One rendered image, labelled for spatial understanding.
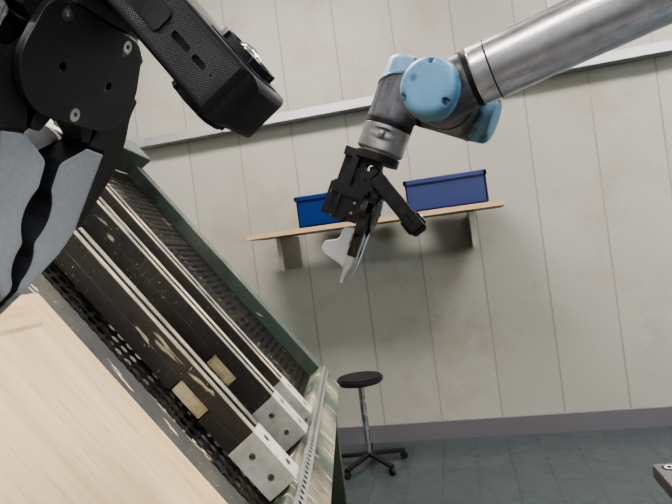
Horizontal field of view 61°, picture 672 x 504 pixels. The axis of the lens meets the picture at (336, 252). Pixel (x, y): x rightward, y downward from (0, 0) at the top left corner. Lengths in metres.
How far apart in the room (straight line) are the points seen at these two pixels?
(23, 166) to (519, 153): 3.80
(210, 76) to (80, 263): 1.02
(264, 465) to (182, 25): 1.04
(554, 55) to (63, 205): 0.57
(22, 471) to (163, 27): 0.60
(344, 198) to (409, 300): 3.09
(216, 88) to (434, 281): 3.73
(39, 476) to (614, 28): 0.82
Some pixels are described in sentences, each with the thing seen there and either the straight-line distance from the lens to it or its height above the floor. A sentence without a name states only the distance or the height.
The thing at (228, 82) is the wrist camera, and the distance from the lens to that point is 0.23.
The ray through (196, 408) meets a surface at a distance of 1.20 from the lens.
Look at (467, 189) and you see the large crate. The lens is 3.42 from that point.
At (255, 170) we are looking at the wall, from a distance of 4.19.
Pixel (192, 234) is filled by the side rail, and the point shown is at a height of 1.50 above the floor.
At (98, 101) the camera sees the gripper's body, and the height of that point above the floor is 1.44.
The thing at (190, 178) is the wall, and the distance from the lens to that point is 4.39.
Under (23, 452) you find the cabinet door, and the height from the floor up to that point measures 1.17.
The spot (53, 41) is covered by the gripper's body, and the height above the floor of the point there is 1.45.
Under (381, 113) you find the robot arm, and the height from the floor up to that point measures 1.56.
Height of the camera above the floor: 1.36
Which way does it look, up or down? level
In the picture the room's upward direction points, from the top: 7 degrees counter-clockwise
